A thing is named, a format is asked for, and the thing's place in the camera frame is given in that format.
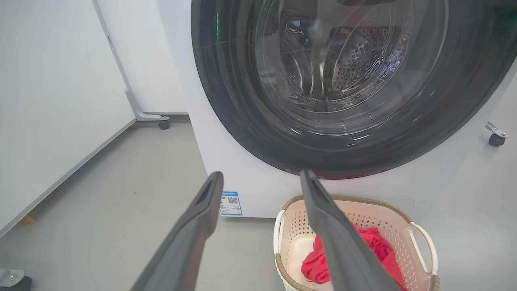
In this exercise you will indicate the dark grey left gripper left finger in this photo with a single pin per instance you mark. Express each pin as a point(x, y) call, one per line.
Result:
point(181, 258)

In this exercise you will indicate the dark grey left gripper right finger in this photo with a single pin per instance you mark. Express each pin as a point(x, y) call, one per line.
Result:
point(347, 262)

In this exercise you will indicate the red cloth garment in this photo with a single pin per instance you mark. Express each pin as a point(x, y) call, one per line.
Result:
point(315, 266)

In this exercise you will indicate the round black glass washer door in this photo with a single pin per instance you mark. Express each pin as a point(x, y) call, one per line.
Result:
point(242, 113)

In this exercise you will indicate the cream perforated laundry basket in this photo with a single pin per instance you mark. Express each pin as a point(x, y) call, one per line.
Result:
point(297, 250)

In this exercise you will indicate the white front-load washing machine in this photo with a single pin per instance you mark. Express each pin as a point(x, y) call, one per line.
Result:
point(250, 169)

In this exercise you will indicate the stainless steel washing machine drum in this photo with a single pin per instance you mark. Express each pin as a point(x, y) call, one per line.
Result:
point(363, 60)

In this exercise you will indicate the blue energy label sticker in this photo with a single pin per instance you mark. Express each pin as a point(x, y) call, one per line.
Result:
point(231, 204)

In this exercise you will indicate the round white filter cover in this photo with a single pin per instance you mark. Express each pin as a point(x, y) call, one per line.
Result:
point(406, 202)

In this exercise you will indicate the grey partition stand with caster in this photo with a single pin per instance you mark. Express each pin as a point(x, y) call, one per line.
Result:
point(497, 140)
point(164, 125)
point(12, 279)

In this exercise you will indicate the small brown floor wedge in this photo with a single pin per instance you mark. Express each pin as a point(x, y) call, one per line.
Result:
point(28, 220)

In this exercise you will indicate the white partition panel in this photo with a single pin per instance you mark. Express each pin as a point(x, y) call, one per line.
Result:
point(153, 60)
point(60, 101)

